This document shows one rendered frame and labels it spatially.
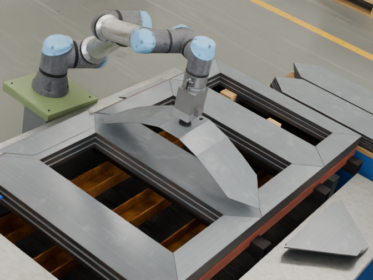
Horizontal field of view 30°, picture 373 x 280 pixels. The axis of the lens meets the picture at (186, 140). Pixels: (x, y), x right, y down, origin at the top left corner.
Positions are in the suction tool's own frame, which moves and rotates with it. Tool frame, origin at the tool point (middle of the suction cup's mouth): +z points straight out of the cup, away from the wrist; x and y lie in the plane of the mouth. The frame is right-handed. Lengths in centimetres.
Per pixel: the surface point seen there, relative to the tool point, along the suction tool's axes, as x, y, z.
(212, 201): -20.4, -7.0, 15.5
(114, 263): -16, -52, 15
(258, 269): -43, -10, 27
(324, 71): -3, 118, 17
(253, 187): -28.3, 3.4, 10.1
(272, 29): 115, 327, 104
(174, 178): -4.6, -7.0, 15.6
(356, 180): -47, 64, 27
